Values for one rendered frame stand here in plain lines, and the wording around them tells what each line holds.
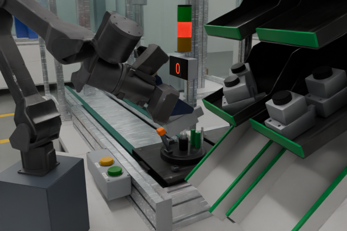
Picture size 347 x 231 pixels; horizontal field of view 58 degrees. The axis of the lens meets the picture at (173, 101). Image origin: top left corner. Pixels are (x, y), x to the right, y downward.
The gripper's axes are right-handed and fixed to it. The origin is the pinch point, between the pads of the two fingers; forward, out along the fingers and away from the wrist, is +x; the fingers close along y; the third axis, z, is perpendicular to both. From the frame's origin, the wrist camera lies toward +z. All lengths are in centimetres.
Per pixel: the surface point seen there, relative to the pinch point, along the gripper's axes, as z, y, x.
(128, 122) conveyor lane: -28, 75, 20
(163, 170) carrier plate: -22.1, 18.3, 15.4
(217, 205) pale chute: -14.8, -8.4, 14.3
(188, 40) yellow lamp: 14, 45, 17
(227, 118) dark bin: 1.6, -5.5, 9.3
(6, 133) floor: -162, 331, -19
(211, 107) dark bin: 1.5, 1.4, 9.3
